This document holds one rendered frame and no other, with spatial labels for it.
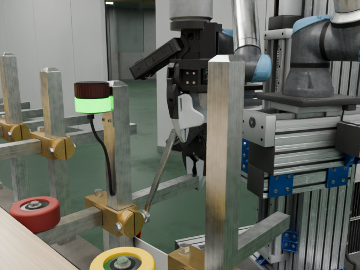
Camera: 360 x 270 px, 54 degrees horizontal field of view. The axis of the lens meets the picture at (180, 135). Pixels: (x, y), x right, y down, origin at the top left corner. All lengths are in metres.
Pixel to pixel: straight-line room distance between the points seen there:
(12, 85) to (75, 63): 4.37
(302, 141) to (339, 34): 0.31
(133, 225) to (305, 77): 0.68
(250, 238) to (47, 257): 0.35
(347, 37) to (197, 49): 0.52
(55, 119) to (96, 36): 4.21
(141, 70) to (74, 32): 4.80
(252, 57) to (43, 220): 0.64
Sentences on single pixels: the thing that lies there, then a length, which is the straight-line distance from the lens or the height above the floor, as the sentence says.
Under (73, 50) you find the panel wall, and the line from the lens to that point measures 5.47.
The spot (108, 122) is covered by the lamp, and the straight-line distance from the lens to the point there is 0.65.
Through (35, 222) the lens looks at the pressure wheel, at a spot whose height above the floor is 0.89.
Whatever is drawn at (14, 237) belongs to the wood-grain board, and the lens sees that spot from 0.58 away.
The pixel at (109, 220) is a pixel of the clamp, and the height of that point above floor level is 0.85.
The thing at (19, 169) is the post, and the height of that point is 0.84.
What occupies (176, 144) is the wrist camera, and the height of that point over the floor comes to 0.96.
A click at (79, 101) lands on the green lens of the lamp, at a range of 0.61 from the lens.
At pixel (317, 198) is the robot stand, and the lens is 1.49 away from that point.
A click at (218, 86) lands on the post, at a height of 1.12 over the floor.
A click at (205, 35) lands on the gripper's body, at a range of 0.60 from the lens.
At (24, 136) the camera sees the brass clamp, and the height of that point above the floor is 0.93.
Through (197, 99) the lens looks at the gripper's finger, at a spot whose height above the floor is 1.08.
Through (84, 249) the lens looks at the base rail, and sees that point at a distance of 0.92.
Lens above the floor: 1.15
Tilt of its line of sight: 13 degrees down
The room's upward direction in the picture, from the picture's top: straight up
